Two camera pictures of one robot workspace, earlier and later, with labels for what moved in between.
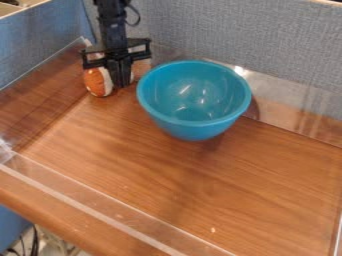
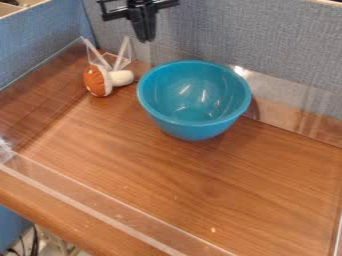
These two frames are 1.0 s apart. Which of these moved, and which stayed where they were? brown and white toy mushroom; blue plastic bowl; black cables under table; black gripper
Moved: black gripper
Stayed: brown and white toy mushroom; blue plastic bowl; black cables under table
